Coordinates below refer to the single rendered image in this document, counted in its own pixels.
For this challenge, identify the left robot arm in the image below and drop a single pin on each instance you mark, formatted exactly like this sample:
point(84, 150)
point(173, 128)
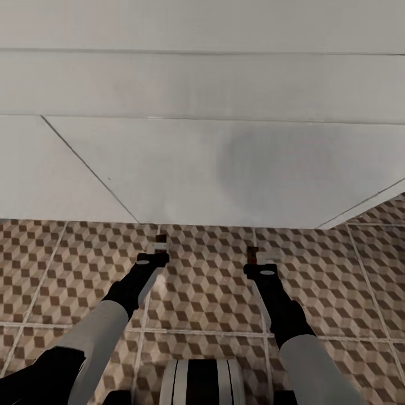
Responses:
point(69, 370)

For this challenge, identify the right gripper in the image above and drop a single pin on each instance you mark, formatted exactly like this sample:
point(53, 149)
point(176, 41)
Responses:
point(251, 269)

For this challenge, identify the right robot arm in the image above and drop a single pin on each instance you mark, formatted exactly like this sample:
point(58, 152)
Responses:
point(315, 377)

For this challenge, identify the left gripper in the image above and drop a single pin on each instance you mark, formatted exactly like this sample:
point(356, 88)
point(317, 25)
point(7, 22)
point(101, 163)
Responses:
point(160, 258)

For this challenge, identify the furniture sink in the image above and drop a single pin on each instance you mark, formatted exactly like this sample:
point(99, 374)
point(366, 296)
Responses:
point(259, 113)

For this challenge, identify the robot trunk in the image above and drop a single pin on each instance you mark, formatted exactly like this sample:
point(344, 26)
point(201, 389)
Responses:
point(202, 382)

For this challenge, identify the mousetrap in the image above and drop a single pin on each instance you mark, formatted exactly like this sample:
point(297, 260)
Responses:
point(251, 254)
point(161, 238)

